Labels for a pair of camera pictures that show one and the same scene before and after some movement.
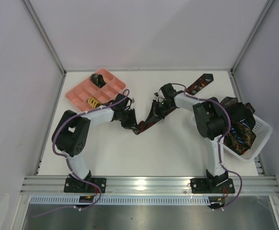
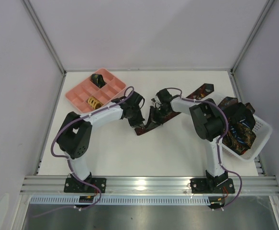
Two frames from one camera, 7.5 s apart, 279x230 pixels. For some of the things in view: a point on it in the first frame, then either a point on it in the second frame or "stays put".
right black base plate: [205, 186] stays put
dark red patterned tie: [201, 82] → [199, 93]
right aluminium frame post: [262, 18] stays put
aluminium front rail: [148, 186] stays put
